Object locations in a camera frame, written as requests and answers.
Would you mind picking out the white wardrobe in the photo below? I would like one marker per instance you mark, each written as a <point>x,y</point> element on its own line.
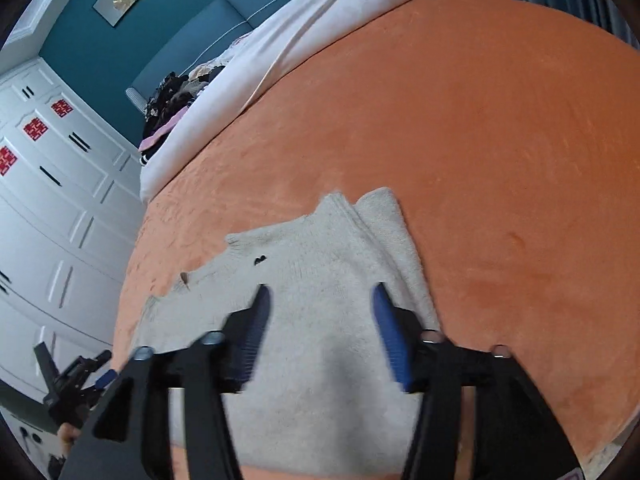
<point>55,220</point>

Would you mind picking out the white pillow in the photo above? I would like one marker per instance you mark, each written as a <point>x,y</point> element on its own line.
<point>260,75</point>

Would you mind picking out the red paper decal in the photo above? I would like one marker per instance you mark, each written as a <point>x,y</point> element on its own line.
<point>35,129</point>
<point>62,107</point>
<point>6,160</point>

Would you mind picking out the teal padded headboard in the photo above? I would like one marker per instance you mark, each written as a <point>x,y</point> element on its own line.
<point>210,25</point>

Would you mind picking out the person's left hand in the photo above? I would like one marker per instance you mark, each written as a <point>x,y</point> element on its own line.
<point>67,434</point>

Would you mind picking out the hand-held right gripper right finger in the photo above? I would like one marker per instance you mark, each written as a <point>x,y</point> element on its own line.
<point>392,342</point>

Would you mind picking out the pile of dark clothes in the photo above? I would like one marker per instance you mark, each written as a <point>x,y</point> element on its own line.
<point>172,97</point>

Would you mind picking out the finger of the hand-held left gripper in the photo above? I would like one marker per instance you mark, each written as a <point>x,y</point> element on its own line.
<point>105,379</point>

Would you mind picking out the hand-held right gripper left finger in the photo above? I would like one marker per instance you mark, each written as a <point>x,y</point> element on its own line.
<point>254,332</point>

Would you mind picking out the orange plush blanket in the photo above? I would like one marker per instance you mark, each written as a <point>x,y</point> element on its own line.
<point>475,160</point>

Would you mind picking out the beige knit sweater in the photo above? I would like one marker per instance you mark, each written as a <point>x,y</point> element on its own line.
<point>320,360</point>

